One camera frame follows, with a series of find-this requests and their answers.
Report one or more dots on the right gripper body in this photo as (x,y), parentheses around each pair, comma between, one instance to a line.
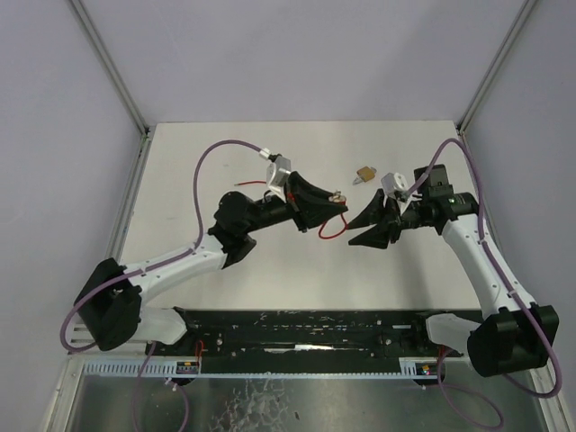
(394,218)

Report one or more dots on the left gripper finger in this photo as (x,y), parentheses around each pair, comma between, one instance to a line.
(311,216)
(304,192)

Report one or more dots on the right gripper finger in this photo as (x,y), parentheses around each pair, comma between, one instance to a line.
(379,236)
(379,209)

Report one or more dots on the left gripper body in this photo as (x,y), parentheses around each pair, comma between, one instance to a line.
(296,203)

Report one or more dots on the small silver key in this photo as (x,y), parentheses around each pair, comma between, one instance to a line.
(337,197)

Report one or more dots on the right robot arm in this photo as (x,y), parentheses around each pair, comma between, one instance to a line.
(514,330)

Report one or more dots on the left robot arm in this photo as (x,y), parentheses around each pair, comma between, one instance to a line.
(114,302)

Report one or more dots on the brass padlock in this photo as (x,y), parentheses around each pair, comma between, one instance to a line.
(364,175)

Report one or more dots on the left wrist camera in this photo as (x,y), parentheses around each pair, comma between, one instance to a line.
(277,175)

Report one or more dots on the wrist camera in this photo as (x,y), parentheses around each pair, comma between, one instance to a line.
(396,188)
(277,175)

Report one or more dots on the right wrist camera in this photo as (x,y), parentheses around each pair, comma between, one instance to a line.
(396,188)

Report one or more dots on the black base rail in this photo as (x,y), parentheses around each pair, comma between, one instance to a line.
(301,341)

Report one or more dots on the white slotted cable duct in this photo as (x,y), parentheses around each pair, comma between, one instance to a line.
(153,368)

